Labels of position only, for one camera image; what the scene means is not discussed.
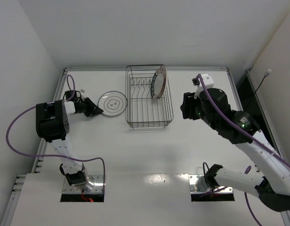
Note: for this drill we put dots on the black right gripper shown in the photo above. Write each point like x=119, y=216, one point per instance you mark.
x=187, y=106

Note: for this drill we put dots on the black line flower plate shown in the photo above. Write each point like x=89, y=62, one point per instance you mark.
x=113, y=103

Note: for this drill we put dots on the grey wire dish rack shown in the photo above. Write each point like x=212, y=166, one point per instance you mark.
x=143, y=111

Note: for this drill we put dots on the green rimmed white plate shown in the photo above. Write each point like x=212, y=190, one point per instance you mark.
x=152, y=89

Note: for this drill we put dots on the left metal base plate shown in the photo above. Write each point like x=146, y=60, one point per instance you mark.
x=94, y=186

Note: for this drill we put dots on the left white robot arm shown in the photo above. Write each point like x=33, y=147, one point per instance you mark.
x=52, y=125

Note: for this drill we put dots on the metal base plate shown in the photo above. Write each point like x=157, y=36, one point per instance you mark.
x=198, y=186
x=94, y=186

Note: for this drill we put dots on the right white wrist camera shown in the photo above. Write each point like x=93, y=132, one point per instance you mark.
x=202, y=79

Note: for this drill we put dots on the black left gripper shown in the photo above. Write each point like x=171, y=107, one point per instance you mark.
x=87, y=106

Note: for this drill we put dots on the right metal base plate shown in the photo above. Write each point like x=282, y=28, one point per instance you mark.
x=198, y=186

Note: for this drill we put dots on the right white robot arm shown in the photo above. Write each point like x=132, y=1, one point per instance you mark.
x=272, y=185

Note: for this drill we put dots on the orange sunburst ceramic plate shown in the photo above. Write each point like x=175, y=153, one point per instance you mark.
x=160, y=82

